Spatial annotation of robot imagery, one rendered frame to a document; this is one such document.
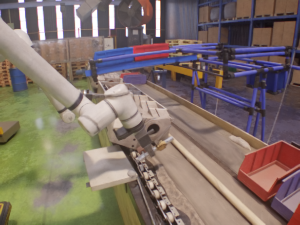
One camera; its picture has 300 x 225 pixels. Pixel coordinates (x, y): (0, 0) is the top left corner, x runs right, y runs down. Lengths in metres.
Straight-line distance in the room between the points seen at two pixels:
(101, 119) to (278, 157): 0.96
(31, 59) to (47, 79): 0.09
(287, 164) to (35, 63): 1.26
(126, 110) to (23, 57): 0.40
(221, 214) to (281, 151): 0.54
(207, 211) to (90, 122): 0.56
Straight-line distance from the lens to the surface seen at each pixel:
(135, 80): 2.78
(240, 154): 1.17
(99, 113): 0.63
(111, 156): 0.98
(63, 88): 0.71
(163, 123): 1.09
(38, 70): 0.68
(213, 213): 0.78
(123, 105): 0.65
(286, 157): 1.14
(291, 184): 0.91
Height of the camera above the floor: 1.34
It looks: 21 degrees down
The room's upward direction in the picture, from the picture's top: straight up
